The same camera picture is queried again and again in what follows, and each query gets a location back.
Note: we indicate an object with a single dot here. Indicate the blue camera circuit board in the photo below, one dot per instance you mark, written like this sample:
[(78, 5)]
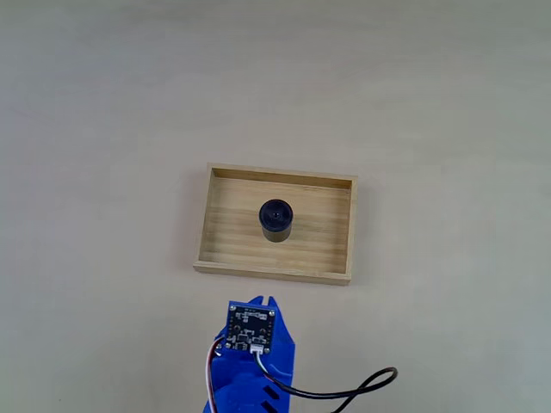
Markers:
[(250, 328)]

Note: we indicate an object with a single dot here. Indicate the wooden box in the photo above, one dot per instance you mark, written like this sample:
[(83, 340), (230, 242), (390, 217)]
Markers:
[(318, 232)]

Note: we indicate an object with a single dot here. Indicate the black cylinder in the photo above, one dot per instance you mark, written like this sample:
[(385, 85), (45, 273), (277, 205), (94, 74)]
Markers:
[(276, 217)]

